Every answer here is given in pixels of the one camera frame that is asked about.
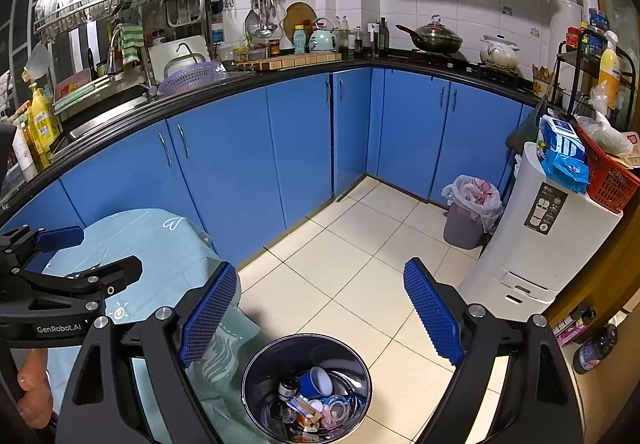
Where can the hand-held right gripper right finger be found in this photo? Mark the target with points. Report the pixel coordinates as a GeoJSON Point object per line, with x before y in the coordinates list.
{"type": "Point", "coordinates": [432, 311]}

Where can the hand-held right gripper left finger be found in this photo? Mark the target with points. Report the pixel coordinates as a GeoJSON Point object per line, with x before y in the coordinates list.
{"type": "Point", "coordinates": [210, 314]}

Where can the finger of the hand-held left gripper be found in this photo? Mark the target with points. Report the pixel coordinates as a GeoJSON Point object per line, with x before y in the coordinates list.
{"type": "Point", "coordinates": [60, 237]}
{"type": "Point", "coordinates": [120, 271]}

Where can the dark round trash bin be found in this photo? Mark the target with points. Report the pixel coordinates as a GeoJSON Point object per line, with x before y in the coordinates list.
{"type": "Point", "coordinates": [260, 374]}

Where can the brown medicine bottle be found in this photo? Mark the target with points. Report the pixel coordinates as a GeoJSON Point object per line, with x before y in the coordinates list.
{"type": "Point", "coordinates": [288, 389]}

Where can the blue paper cup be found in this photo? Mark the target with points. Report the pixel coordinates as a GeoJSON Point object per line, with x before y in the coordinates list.
{"type": "Point", "coordinates": [317, 381]}

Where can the person's left hand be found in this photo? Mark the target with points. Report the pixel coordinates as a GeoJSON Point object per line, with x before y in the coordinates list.
{"type": "Point", "coordinates": [35, 389]}

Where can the round table blue cloth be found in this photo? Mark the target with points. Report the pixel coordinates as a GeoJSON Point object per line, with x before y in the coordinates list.
{"type": "Point", "coordinates": [160, 244]}

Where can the grey bin with plastic bag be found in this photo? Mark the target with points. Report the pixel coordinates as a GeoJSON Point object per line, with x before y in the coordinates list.
{"type": "Point", "coordinates": [462, 224]}

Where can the white floor appliance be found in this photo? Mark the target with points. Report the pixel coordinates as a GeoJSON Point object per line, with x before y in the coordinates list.
{"type": "Point", "coordinates": [515, 254]}

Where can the yellow detergent pump bottle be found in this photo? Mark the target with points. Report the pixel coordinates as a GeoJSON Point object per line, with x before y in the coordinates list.
{"type": "Point", "coordinates": [44, 122]}

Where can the steel kitchen sink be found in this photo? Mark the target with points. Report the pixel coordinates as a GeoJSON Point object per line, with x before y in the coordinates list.
{"type": "Point", "coordinates": [100, 122]}

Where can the dark bottle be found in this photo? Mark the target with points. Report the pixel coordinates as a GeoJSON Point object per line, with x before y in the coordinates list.
{"type": "Point", "coordinates": [595, 349]}

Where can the steel kitchen faucet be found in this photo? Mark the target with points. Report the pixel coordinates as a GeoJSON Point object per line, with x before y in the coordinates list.
{"type": "Point", "coordinates": [145, 69]}

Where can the blue kitchen cabinets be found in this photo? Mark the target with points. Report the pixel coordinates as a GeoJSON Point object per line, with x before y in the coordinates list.
{"type": "Point", "coordinates": [300, 139]}

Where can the purple plastic colander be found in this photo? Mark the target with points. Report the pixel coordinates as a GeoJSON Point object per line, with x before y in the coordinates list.
{"type": "Point", "coordinates": [190, 78]}

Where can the green striped towel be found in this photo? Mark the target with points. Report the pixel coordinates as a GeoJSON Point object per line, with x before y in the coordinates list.
{"type": "Point", "coordinates": [130, 44]}

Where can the blue plastic packages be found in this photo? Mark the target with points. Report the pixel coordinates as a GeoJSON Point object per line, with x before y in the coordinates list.
{"type": "Point", "coordinates": [565, 149]}

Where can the red plastic basket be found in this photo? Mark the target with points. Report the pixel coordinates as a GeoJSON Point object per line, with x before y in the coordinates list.
{"type": "Point", "coordinates": [610, 179]}

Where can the wooden chopping block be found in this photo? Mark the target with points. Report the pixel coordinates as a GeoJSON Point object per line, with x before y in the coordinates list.
{"type": "Point", "coordinates": [290, 61]}

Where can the wok with glass lid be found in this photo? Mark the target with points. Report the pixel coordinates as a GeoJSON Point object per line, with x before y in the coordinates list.
{"type": "Point", "coordinates": [435, 37]}

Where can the black metal shelf rack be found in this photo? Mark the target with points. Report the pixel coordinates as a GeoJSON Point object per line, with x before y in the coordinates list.
{"type": "Point", "coordinates": [567, 69]}

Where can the light blue bottle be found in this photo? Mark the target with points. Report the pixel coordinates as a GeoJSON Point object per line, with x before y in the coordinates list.
{"type": "Point", "coordinates": [299, 40]}

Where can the mint green kettle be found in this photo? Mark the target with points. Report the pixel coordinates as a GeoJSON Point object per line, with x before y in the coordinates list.
{"type": "Point", "coordinates": [321, 39]}

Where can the yellow spray bottle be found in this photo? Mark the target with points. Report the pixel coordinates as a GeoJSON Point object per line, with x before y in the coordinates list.
{"type": "Point", "coordinates": [610, 69]}

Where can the round wooden cutting board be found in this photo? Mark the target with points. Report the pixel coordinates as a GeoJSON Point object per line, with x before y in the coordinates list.
{"type": "Point", "coordinates": [299, 17]}

